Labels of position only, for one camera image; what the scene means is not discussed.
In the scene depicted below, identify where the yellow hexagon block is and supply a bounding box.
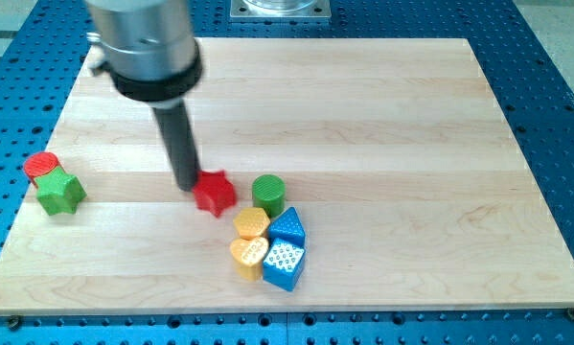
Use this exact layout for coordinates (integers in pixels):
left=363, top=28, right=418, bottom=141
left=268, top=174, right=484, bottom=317
left=233, top=207, right=270, bottom=240

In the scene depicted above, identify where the blue cube block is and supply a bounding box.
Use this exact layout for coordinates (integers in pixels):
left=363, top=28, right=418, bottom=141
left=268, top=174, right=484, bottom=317
left=263, top=239, right=306, bottom=291

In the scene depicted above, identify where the green cylinder block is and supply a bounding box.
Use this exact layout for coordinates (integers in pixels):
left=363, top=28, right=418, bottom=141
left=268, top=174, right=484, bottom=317
left=252, top=174, right=286, bottom=219

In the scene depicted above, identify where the red star block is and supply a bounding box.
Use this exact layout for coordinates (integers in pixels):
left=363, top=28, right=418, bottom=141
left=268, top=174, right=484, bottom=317
left=192, top=170, right=238, bottom=218

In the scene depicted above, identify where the black pusher rod tool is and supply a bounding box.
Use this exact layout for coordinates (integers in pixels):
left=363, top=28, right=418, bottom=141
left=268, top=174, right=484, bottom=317
left=152, top=99, right=200, bottom=192

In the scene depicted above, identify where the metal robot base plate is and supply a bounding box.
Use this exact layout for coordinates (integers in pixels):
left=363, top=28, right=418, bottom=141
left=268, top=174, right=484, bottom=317
left=230, top=0, right=332, bottom=19

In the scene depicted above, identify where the red cylinder block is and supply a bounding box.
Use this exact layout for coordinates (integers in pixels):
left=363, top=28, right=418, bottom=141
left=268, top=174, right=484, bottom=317
left=23, top=151, right=60, bottom=187

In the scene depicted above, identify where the green star block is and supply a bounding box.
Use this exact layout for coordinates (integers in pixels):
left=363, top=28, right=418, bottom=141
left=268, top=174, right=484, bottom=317
left=34, top=167, right=87, bottom=216

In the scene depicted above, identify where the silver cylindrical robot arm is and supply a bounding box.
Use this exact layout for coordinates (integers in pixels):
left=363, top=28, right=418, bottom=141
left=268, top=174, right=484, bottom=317
left=85, top=0, right=203, bottom=103

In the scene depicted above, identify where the wooden board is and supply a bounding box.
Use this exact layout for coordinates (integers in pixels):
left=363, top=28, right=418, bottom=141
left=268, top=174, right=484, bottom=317
left=0, top=38, right=574, bottom=316

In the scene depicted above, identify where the yellow heart block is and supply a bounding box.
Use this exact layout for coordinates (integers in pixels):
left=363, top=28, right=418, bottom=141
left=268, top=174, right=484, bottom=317
left=229, top=237, right=269, bottom=281

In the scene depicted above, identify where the blue triangle block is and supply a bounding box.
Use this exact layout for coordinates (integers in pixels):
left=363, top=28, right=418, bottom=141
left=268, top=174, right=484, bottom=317
left=268, top=207, right=307, bottom=247

